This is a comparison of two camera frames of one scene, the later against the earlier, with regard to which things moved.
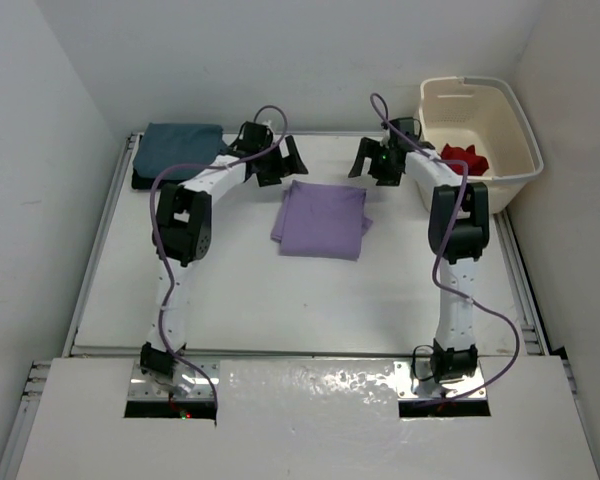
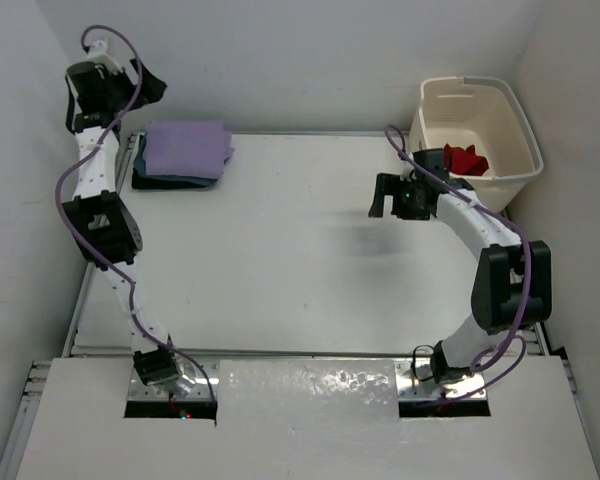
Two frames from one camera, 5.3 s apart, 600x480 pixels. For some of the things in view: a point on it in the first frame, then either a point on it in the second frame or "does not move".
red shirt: (476, 165) does not move
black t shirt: (142, 182) does not move
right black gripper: (372, 148) to (391, 184)
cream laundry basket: (484, 113) does not move
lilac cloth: (321, 221) to (197, 149)
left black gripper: (289, 165) to (150, 91)
